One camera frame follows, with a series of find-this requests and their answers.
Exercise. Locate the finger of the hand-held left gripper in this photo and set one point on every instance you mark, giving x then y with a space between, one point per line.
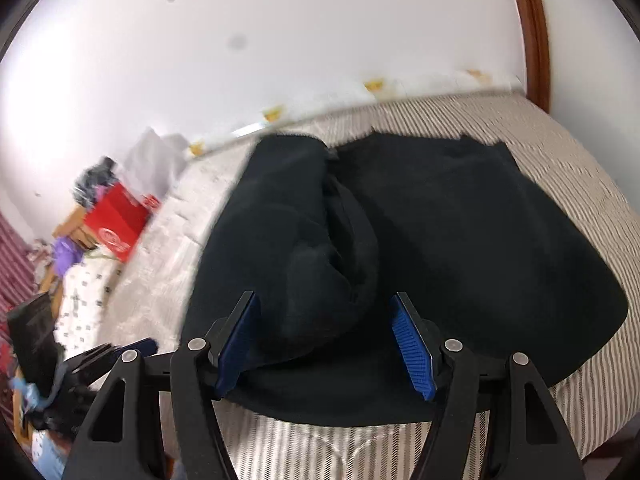
142 346

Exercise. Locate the light blue cloth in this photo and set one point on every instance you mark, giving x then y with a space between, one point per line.
47 447

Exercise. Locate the red paper bag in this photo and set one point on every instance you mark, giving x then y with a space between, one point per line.
117 220

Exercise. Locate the grey striped bed sheet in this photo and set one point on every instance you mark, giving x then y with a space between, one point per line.
575 160

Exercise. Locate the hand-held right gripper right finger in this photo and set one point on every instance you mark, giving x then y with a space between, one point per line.
412 345

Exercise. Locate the black garment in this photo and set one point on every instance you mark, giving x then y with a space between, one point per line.
450 240

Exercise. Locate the purple cloth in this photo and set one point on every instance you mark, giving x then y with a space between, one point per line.
65 252

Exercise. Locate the fruit print bolster pillow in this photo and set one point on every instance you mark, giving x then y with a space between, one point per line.
430 85

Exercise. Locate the wooden chair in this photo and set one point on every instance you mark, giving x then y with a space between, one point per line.
75 222

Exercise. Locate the white dotted blanket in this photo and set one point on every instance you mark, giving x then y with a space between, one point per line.
85 300

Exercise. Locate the white plastic bag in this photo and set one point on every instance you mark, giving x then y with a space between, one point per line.
150 160

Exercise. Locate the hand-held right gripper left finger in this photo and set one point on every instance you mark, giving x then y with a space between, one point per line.
240 345

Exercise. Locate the red striped curtain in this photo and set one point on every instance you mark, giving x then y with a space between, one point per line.
12 265

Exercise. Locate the dark clothes bundle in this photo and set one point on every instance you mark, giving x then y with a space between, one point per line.
95 177

